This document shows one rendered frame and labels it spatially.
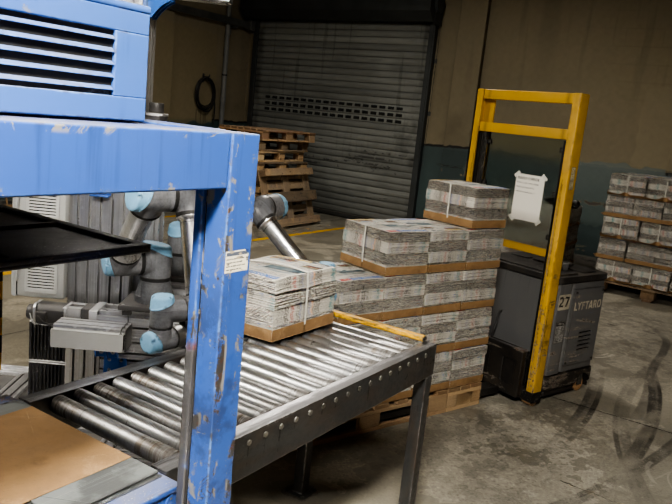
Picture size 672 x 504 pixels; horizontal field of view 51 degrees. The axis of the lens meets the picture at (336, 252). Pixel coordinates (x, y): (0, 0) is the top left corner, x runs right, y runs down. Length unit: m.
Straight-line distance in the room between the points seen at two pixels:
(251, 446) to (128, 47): 1.02
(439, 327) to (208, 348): 2.69
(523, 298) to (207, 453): 3.40
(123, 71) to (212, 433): 0.67
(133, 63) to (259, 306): 1.33
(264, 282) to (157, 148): 1.36
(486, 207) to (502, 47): 6.50
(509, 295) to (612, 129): 5.43
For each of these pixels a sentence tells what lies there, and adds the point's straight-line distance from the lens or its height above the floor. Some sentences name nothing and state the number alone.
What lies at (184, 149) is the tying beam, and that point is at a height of 1.52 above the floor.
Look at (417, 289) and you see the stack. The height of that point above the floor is 0.75.
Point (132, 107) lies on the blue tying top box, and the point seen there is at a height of 1.57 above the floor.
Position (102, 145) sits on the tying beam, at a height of 1.52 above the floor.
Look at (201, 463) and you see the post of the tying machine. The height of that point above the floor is 0.92.
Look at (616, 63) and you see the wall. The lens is 9.87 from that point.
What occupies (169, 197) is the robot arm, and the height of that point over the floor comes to 1.28.
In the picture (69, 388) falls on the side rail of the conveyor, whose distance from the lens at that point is 2.09.
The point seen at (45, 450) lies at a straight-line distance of 1.76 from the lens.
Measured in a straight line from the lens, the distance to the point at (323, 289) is 2.65.
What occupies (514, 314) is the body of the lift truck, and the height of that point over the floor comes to 0.48.
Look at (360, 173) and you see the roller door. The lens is 11.19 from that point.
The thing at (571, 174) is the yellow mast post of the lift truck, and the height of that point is 1.40.
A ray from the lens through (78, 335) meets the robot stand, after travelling 2.78.
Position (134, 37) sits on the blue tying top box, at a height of 1.69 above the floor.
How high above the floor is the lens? 1.60
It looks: 11 degrees down
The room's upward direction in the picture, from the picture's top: 6 degrees clockwise
